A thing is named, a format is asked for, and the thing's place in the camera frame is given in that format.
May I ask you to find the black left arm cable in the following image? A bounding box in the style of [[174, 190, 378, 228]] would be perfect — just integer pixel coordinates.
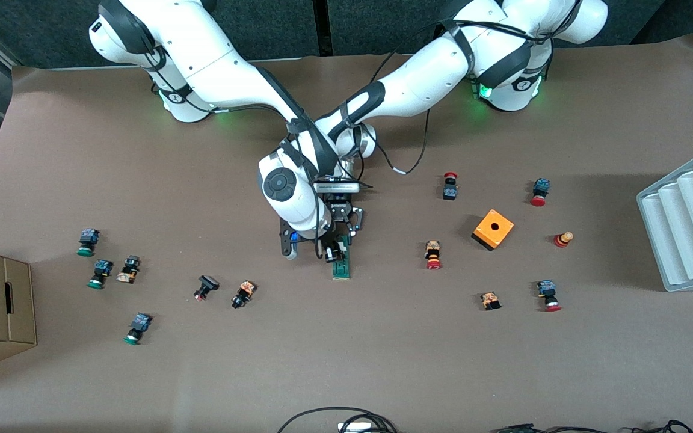
[[356, 51, 431, 176]]

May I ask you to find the black looped cable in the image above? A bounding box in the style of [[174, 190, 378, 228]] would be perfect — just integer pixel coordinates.
[[277, 407, 398, 433]]

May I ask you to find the orange button enclosure box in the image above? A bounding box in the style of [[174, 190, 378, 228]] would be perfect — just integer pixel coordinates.
[[471, 209, 515, 252]]

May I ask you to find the red push button blue body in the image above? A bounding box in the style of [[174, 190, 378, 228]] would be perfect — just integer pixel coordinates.
[[530, 178, 551, 207], [537, 280, 562, 313]]

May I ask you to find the black beige contact block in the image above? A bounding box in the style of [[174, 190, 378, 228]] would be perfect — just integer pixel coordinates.
[[116, 255, 141, 284]]

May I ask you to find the brown paper table cover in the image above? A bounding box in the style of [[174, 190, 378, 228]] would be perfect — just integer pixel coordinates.
[[0, 33, 693, 433]]

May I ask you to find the green load switch white handle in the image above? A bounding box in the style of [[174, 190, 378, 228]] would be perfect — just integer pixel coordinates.
[[331, 238, 352, 280]]

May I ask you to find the black thin cable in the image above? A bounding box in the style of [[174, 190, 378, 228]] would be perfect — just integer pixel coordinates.
[[491, 423, 600, 433], [632, 420, 693, 433]]

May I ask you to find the black push button orange body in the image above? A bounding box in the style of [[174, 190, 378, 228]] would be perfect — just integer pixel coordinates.
[[231, 280, 257, 310]]

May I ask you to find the black square push button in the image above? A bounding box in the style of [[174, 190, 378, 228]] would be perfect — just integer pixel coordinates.
[[194, 275, 221, 302]]

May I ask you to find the grey ribbed plastic tray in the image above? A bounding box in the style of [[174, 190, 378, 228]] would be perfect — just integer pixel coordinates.
[[636, 143, 693, 293]]

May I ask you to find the green push button blue body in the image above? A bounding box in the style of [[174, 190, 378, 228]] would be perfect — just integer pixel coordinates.
[[123, 312, 153, 346], [77, 229, 101, 257], [87, 259, 114, 290]]

